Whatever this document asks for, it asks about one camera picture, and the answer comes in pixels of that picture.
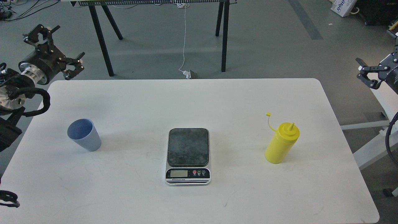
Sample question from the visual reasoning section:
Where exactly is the blue ribbed plastic cup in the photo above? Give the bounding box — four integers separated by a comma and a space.
67, 119, 101, 152

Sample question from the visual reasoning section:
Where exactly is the black trestle table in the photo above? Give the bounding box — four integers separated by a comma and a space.
61, 0, 238, 77

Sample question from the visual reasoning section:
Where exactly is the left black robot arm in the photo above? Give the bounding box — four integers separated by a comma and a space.
0, 24, 85, 151

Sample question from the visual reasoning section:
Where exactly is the white power adapter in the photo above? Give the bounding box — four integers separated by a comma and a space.
183, 70, 192, 79

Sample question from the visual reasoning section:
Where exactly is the white cardboard box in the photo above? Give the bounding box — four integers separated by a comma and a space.
330, 0, 357, 17

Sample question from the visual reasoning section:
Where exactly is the white hanging cable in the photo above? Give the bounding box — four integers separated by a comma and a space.
178, 3, 187, 73

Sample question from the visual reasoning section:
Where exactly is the yellow squeeze bottle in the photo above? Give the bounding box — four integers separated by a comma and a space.
264, 113, 300, 164

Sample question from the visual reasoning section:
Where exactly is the digital kitchen scale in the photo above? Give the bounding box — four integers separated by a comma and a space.
165, 128, 211, 186

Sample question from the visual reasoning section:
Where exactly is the floor cables bundle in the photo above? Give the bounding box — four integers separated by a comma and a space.
0, 0, 59, 22

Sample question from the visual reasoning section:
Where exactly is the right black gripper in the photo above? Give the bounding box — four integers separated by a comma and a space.
355, 30, 398, 94

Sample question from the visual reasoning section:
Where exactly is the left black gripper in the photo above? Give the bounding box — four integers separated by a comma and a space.
18, 24, 85, 85

